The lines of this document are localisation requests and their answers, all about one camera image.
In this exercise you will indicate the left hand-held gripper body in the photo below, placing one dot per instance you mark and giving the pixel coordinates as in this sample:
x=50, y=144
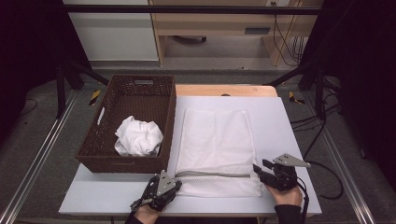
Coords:
x=163, y=185

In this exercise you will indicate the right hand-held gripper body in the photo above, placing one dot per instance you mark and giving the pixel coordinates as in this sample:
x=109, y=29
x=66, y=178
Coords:
x=281, y=177

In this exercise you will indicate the white mesh laundry bag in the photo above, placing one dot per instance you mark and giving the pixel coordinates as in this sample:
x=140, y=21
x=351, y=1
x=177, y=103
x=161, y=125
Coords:
x=218, y=140

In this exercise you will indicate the white garment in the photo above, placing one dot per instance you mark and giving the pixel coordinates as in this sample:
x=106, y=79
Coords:
x=140, y=137

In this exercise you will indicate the brown woven basket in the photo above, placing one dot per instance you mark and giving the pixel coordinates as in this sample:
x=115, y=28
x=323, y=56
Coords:
x=140, y=105

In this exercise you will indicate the person's right hand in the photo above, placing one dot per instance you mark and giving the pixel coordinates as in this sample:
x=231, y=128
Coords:
x=288, y=197

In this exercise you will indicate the person's left hand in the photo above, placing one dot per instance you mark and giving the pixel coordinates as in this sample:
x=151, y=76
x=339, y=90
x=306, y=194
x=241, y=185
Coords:
x=145, y=216

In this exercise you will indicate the white table board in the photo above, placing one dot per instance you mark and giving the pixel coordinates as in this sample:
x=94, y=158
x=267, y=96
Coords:
x=277, y=124

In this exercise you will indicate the black metal stand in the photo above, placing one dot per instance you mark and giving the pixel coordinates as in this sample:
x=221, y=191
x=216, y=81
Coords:
x=319, y=93
x=60, y=93

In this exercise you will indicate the wooden table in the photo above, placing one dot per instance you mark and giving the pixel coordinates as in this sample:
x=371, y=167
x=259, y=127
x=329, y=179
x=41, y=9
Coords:
x=202, y=90

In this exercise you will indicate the black curtain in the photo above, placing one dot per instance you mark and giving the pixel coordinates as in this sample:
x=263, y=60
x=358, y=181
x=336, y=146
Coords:
x=28, y=46
x=364, y=62

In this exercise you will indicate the light wooden desk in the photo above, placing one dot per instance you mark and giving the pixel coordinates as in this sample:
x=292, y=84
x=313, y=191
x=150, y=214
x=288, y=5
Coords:
x=218, y=23

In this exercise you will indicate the white cabinet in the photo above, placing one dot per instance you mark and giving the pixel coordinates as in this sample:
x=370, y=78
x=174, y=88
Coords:
x=115, y=37

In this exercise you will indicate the black horizontal bar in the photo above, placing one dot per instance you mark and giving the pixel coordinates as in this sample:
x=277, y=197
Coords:
x=186, y=9

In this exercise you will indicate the aluminium floor rail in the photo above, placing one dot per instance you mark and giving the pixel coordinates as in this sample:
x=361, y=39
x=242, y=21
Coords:
x=345, y=174
x=40, y=152

